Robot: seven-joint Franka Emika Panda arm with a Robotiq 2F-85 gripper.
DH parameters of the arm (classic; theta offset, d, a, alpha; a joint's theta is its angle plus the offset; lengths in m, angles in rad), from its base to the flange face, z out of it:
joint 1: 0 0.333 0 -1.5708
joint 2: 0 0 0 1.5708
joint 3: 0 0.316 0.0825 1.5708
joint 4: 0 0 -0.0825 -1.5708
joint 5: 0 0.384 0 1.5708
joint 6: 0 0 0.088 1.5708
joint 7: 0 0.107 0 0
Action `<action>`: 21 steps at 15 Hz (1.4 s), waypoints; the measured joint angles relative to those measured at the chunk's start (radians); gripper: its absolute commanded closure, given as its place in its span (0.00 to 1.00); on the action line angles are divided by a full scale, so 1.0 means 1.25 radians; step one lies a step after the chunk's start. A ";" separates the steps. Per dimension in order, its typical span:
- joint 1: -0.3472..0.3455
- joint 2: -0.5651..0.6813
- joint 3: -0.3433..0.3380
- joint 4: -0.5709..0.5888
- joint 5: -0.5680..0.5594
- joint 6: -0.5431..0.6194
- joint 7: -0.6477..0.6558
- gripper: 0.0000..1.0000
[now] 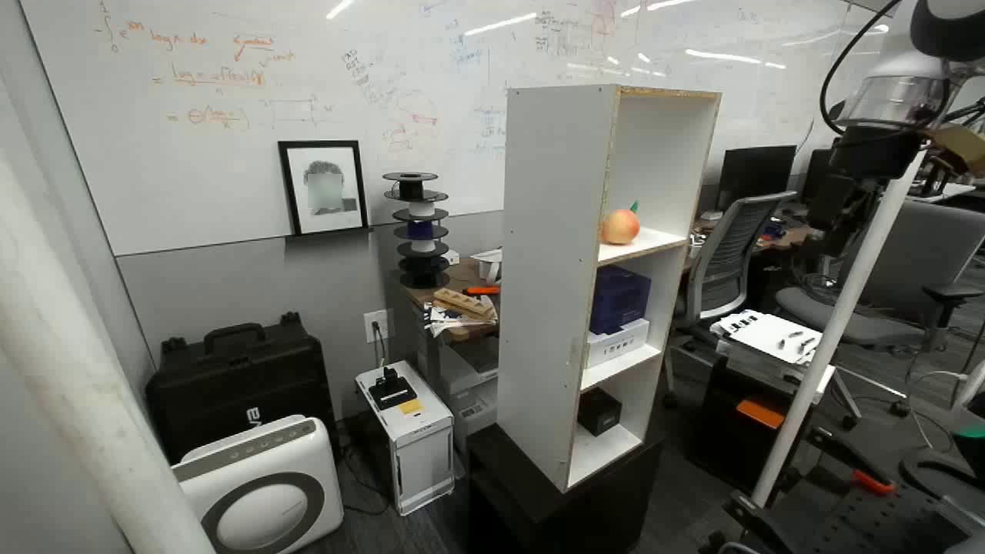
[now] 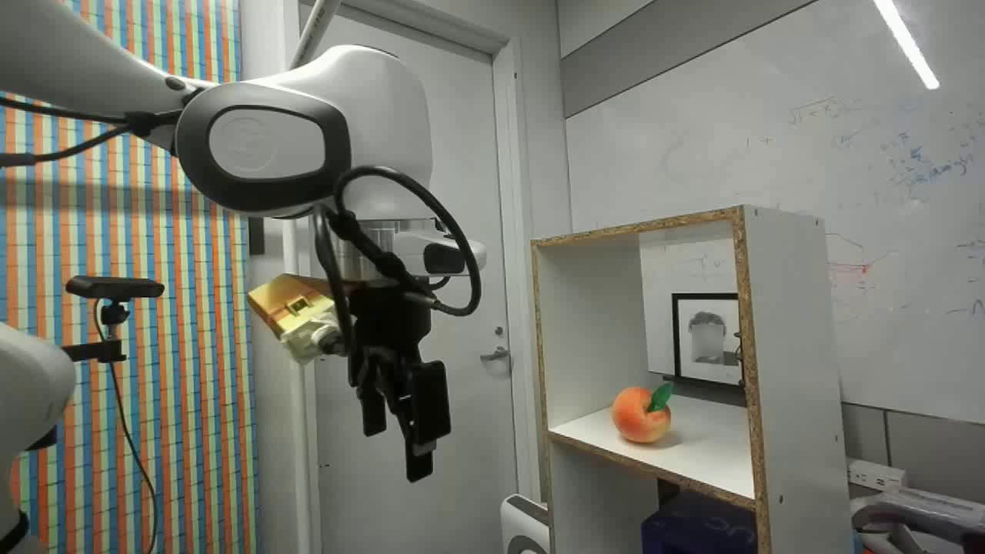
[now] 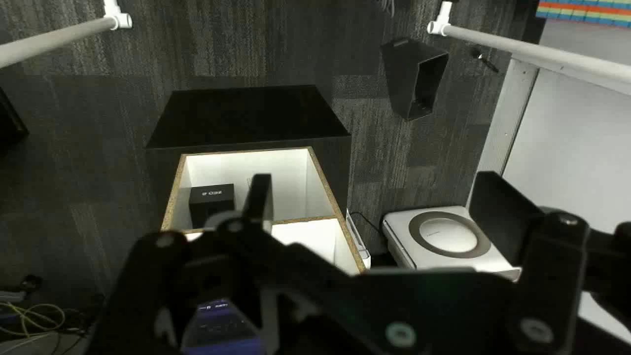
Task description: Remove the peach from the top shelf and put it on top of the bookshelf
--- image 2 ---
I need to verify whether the white whiteboard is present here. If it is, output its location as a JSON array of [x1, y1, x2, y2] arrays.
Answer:
[[564, 0, 985, 426]]

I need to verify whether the grey padded armrest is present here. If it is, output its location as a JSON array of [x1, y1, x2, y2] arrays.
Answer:
[[850, 487, 985, 554]]

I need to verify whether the grey door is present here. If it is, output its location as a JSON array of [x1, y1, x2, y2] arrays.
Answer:
[[292, 0, 547, 554]]

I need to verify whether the dark blue box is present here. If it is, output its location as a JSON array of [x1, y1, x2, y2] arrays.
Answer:
[[640, 489, 761, 554]]

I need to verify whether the thin black stand cable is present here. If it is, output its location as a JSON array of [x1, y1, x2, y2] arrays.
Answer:
[[102, 358, 162, 554]]

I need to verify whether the white and gold wrist camera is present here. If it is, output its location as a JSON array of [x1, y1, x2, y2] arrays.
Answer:
[[243, 270, 346, 364]]

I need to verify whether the black camera on stand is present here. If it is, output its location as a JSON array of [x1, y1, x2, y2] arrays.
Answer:
[[58, 274, 165, 366]]

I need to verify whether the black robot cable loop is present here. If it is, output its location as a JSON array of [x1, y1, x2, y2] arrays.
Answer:
[[310, 162, 487, 358]]

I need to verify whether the white chipboard bookshelf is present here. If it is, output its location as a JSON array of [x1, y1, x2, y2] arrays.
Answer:
[[526, 204, 856, 554]]

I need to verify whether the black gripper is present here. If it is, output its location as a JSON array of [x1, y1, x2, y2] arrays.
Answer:
[[341, 277, 454, 487]]

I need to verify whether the metal door handle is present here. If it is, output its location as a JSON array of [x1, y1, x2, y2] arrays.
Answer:
[[478, 341, 514, 378]]

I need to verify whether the black framed portrait picture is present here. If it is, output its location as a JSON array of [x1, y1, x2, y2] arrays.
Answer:
[[668, 289, 746, 391]]

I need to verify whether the white grey-rimmed bin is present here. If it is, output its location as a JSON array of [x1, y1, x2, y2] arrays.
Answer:
[[498, 489, 555, 554]]

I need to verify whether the orange peach with green leaf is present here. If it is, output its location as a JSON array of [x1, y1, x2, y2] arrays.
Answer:
[[609, 382, 678, 449]]

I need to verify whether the colourful striped curtain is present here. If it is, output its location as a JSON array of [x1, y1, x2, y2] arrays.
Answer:
[[0, 0, 259, 554]]

